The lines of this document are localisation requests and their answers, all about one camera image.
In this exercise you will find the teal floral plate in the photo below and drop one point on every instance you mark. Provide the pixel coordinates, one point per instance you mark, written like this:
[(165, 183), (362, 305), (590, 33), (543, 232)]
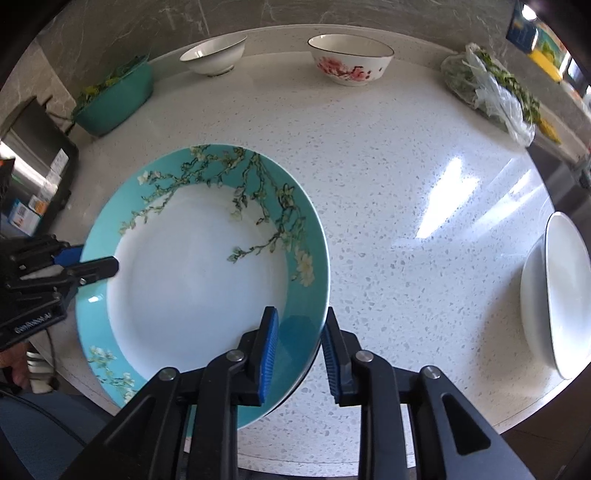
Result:
[(194, 286)]

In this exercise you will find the leafy greens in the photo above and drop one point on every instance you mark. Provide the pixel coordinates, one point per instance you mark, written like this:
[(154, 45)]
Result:
[(106, 83)]

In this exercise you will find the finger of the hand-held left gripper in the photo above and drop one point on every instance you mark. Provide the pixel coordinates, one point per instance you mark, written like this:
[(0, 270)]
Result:
[(69, 256), (94, 272)]

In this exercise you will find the small white plate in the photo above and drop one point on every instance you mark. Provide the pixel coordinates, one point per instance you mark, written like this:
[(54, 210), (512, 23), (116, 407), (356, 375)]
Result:
[(568, 295)]

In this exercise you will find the plastic bag of greens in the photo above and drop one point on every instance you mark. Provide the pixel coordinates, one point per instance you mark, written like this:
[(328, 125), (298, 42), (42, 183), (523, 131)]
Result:
[(489, 92)]

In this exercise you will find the person's left hand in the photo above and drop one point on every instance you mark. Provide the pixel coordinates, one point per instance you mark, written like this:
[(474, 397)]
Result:
[(11, 369)]

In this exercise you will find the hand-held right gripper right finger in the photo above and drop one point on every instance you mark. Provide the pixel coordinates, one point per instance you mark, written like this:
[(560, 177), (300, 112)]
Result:
[(331, 360)]

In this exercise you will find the white bowl pink flowers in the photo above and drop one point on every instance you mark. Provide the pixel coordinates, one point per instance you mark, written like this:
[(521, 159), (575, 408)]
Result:
[(351, 69)]

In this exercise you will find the teal bowl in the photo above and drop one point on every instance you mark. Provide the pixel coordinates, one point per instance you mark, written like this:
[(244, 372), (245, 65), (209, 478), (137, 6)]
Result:
[(120, 104)]

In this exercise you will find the plain white bowl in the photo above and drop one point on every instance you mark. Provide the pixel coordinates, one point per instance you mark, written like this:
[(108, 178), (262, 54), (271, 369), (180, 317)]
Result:
[(212, 60)]

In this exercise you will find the steel rice cooker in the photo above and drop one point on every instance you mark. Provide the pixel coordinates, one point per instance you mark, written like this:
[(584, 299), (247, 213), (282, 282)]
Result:
[(41, 152)]

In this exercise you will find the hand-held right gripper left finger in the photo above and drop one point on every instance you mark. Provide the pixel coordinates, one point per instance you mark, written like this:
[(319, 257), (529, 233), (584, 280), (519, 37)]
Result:
[(268, 355)]

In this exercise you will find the person's clothing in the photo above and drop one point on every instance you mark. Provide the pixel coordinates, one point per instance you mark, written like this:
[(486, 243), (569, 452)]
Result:
[(46, 438)]

